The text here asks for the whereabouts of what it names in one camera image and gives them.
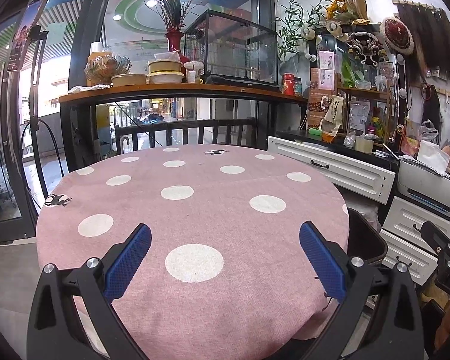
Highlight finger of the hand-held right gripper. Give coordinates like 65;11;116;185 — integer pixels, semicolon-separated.
422;220;450;252

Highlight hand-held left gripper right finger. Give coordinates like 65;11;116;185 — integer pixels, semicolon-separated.
298;221;424;360

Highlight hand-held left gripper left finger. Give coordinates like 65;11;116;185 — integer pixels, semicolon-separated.
26;223;154;360

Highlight dark brown trash bin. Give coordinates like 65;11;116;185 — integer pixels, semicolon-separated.
345;208;389;267

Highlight white printer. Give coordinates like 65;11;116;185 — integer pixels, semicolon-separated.
397;157;450;218

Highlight white paper pack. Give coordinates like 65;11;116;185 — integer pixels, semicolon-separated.
416;139;450;176

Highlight long white drawer front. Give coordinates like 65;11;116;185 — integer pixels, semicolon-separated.
267;136;396;205

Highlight clear plastic bag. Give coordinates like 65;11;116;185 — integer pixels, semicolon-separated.
420;119;439;143

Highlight pink polka dot tablecloth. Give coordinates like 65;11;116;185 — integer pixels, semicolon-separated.
35;144;351;360

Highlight wooden shelf rack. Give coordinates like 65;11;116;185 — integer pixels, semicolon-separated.
337;86;394;147

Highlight silver zip pouch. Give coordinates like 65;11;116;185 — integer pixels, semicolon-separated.
349;101;371;132

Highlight beige paper bag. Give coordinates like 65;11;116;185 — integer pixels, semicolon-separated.
320;95;346;137

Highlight brown display box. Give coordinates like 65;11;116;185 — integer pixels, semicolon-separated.
308;68;336;132

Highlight hanging dark hair wigs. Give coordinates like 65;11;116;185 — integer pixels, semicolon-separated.
397;2;450;79

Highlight red round embroidered fan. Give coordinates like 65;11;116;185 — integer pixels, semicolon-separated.
380;17;415;55

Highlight crystal glass bowl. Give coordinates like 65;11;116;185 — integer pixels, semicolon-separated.
84;54;133;85

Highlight ornate headdress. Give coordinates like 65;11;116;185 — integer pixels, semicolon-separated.
347;32;387;64

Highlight red vase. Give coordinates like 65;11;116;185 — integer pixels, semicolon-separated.
164;31;184;61

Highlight glass terrarium cage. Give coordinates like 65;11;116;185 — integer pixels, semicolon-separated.
184;9;279;87

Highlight green bamboo plant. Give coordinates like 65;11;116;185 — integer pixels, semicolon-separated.
275;0;332;64

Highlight sunflower bouquet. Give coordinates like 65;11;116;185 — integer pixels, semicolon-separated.
324;0;368;23

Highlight phone on stand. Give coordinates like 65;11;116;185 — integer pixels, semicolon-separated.
7;0;49;73

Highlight dried branch bouquet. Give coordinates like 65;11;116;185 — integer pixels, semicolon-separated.
146;0;194;34

